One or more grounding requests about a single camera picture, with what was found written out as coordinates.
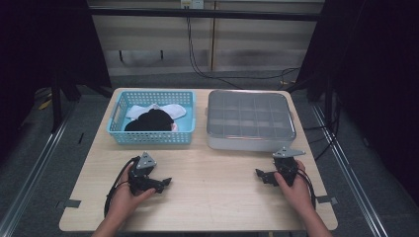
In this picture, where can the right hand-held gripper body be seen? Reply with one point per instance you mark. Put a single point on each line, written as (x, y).
(286, 166)

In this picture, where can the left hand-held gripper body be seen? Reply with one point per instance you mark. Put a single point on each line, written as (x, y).
(142, 164)

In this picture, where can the white divided storage box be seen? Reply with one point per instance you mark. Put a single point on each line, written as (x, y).
(247, 146)

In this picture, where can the black sock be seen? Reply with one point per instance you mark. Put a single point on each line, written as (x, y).
(151, 120)

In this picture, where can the blue plastic basket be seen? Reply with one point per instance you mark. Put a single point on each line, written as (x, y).
(187, 124)

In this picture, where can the transparent box lid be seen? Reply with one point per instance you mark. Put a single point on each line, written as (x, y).
(250, 112)

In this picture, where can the person's right hand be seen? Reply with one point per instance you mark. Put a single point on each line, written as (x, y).
(298, 194)

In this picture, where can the person's left hand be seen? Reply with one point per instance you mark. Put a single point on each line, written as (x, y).
(120, 200)

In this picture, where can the grey tape strip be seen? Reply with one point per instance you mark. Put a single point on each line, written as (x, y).
(326, 199)
(70, 203)

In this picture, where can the black floor tape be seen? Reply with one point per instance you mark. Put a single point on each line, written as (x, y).
(81, 138)

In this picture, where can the black metal stand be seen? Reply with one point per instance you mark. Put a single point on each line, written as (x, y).
(56, 108)

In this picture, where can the yellow floor tape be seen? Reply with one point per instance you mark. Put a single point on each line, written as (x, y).
(44, 105)

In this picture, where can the black curtain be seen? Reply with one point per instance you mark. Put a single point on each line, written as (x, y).
(33, 49)
(378, 65)

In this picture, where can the black horizontal bar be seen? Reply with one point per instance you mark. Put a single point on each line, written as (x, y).
(197, 14)

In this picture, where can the metal floor rail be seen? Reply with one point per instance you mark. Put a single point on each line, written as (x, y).
(347, 171)
(36, 169)

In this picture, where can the black wall hook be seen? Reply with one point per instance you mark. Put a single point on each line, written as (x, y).
(121, 56)

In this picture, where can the white wall socket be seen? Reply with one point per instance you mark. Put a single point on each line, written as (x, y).
(197, 4)

